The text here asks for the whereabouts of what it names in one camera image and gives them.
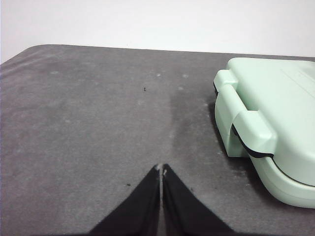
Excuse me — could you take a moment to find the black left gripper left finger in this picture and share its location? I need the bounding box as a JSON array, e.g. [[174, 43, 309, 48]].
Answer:
[[88, 164, 162, 233]]

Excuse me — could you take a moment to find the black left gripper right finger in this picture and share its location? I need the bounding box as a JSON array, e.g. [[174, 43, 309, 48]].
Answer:
[[162, 163, 234, 233]]

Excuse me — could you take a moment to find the mint green hinged griddle cover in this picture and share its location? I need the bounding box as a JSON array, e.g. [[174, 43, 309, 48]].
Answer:
[[213, 57, 315, 188]]

